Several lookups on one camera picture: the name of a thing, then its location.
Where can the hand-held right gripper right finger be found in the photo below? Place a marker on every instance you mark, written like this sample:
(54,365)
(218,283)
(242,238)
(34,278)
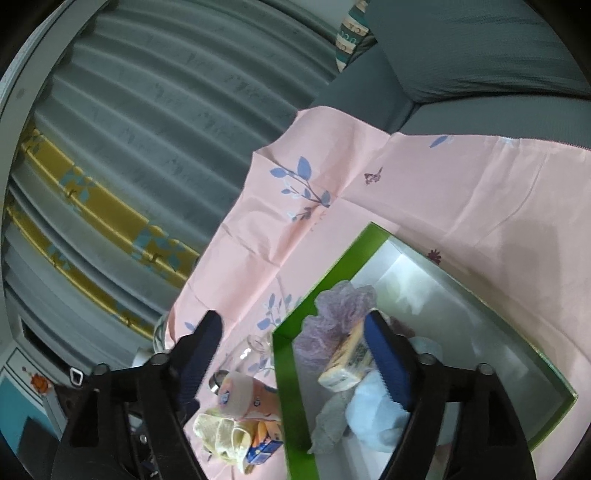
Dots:
(383,360)

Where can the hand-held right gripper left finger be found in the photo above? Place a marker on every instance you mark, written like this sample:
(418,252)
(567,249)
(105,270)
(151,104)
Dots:
(203,350)

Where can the cream printed packet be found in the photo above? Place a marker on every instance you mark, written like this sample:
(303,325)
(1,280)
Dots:
(346,364)

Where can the light blue plush toy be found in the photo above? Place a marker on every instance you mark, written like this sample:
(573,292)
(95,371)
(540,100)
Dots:
(369,406)

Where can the fluffy purple cloth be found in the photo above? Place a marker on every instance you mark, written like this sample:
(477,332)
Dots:
(332,318)

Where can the grey cloth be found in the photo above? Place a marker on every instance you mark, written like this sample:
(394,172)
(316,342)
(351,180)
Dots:
(330,415)

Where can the yellow towel with white trim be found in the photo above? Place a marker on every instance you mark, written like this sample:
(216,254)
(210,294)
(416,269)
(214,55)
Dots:
(217,429)

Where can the green box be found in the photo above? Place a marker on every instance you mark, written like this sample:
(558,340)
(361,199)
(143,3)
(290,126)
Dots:
(286,392)

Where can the blue floral tissue packet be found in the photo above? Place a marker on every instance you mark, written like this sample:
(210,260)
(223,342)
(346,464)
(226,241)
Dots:
(263,450)

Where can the clear glass bottle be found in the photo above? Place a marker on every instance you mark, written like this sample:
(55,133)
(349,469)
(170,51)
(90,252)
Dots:
(258,346)

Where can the pink gum jar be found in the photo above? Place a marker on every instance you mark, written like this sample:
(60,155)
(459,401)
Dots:
(249,392)

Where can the white cabinet with flower sticker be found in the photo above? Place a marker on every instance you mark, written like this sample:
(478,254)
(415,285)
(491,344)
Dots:
(23,369)

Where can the grey curtain with yellow bands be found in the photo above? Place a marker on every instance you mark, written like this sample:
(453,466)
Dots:
(161,115)

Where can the grey sofa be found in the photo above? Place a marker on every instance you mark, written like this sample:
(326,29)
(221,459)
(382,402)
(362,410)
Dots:
(461,46)

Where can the patterned cushion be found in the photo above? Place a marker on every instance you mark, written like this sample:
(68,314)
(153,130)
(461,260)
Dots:
(353,32)

